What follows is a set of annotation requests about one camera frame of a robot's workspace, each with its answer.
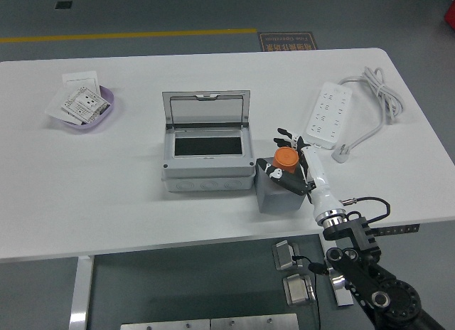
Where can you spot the purple plastic tray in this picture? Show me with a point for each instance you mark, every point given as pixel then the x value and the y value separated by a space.
pixel 106 95

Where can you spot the white printed socket plate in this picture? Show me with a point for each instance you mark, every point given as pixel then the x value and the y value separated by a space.
pixel 83 102

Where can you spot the black table control panel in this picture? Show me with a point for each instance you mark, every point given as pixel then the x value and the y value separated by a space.
pixel 398 230

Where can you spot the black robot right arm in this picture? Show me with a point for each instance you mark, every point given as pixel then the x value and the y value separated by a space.
pixel 359 269

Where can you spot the grey junction box clear lid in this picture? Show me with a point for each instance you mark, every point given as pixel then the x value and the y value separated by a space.
pixel 206 166

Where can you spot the red object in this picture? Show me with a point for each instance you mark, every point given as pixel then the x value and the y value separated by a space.
pixel 450 11

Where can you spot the metal foot pedal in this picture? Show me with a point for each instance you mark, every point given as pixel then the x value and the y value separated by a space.
pixel 296 291
pixel 284 255

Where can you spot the orange cylinder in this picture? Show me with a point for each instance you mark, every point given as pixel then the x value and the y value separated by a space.
pixel 286 158

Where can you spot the white power strip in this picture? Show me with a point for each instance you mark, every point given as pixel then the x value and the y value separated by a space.
pixel 328 113

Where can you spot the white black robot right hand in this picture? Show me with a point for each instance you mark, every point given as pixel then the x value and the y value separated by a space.
pixel 320 173

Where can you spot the grey cube with round hole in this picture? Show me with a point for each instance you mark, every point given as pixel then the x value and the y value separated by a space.
pixel 281 202

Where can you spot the brown floor sign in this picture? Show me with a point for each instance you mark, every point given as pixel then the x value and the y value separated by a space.
pixel 286 42

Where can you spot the plain white switch plate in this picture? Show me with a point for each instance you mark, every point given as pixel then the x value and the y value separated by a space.
pixel 80 79

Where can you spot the black floor hatch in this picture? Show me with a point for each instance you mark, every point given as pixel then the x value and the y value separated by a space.
pixel 63 5

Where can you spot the grey metal base plate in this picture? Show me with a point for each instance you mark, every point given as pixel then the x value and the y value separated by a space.
pixel 163 325
pixel 254 323

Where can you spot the white flat card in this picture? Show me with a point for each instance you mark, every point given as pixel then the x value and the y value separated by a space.
pixel 53 107

